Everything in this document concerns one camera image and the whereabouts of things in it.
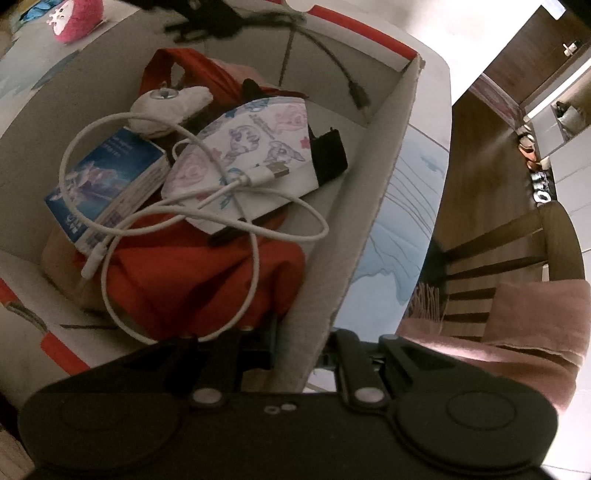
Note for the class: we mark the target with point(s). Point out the white plush eye toy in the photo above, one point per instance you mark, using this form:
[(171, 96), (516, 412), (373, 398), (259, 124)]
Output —
[(161, 108)]

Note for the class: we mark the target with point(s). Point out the pink plush toy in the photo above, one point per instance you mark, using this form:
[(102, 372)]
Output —
[(76, 21)]

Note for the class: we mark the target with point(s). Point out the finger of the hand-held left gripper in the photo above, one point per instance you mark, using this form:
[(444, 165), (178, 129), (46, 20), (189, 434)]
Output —
[(203, 21)]

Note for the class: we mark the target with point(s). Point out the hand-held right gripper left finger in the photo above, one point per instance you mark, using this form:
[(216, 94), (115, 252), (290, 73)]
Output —
[(221, 364)]

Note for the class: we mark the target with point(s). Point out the wooden chair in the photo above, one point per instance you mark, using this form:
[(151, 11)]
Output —
[(503, 258)]

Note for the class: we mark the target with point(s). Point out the row of shoes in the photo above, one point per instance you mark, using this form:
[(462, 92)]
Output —
[(538, 184)]

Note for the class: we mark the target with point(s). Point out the cartoon printed face mask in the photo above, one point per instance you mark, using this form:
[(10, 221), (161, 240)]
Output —
[(258, 134)]

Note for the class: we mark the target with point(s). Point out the white cabinets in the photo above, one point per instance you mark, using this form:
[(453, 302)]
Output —
[(572, 161)]

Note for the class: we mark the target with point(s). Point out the white cardboard box red trim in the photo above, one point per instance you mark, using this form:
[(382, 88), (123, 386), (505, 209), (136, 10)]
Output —
[(378, 115)]

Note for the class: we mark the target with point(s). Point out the blue white printed tablecloth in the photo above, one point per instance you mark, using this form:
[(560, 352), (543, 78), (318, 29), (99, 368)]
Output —
[(406, 207)]

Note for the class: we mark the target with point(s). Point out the red patterned rug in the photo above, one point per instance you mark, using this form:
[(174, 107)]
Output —
[(498, 99)]

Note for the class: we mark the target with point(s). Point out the blue paperback book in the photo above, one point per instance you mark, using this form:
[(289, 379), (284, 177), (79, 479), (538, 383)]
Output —
[(106, 184)]

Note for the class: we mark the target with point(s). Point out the red cloth bag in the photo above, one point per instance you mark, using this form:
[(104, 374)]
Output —
[(194, 277)]

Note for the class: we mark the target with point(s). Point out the black knitted cloth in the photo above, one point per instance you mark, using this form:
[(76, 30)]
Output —
[(330, 152)]

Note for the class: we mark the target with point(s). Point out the brown wooden door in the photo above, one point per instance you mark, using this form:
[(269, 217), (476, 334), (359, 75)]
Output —
[(540, 50)]

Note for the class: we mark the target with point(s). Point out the pink fringed blanket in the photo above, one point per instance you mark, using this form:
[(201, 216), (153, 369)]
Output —
[(531, 323)]

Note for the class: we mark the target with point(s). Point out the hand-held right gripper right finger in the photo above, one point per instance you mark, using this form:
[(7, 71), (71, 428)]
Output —
[(353, 364)]

